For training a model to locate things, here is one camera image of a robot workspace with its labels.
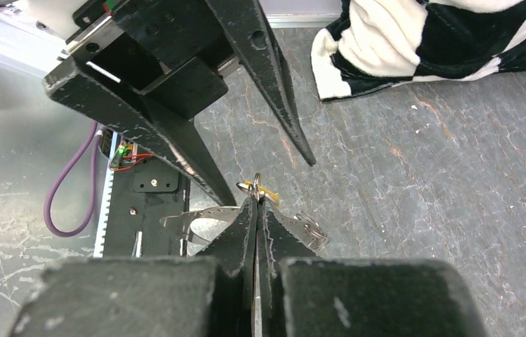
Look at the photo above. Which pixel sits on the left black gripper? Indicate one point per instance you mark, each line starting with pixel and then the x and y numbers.
pixel 146 69

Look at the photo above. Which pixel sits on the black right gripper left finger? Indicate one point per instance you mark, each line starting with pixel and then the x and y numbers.
pixel 210 294

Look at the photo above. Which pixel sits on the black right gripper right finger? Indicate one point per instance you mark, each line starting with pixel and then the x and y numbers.
pixel 305 295

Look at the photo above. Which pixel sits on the yellow tagged key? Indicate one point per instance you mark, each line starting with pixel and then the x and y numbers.
pixel 263 192

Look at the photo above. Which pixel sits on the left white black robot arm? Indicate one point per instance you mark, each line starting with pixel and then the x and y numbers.
pixel 28 46

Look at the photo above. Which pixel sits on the black white checkered cloth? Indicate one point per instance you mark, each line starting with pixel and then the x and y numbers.
pixel 375 45

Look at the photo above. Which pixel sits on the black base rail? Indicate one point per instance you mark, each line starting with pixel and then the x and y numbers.
pixel 144 191

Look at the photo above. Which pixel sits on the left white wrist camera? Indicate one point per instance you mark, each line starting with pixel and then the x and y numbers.
pixel 64 17

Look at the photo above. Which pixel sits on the white toothed cable duct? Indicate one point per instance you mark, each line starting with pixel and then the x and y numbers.
pixel 105 201

